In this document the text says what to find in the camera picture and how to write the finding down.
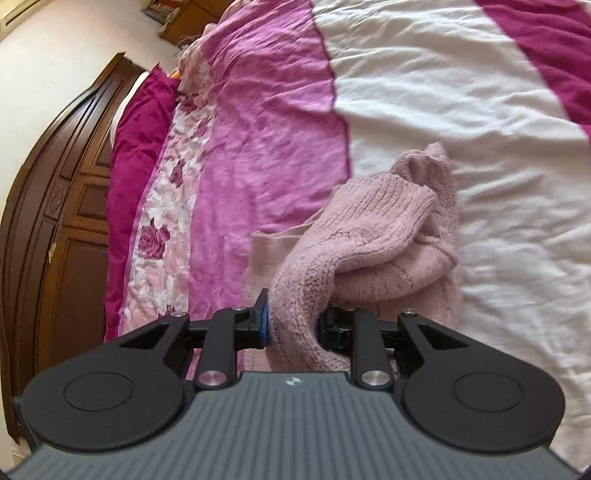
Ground pink knitted sweater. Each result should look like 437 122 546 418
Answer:
243 143 462 371

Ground dark wooden headboard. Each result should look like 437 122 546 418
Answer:
1 53 143 441

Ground pink floral bed quilt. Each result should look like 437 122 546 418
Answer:
118 1 590 467

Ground magenta pillow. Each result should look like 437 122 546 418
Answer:
104 65 178 341

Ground long wooden cabinet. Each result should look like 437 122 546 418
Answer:
159 0 232 46

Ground stack of books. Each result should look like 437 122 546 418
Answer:
141 0 185 25

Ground white air conditioner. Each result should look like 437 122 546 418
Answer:
0 0 50 38

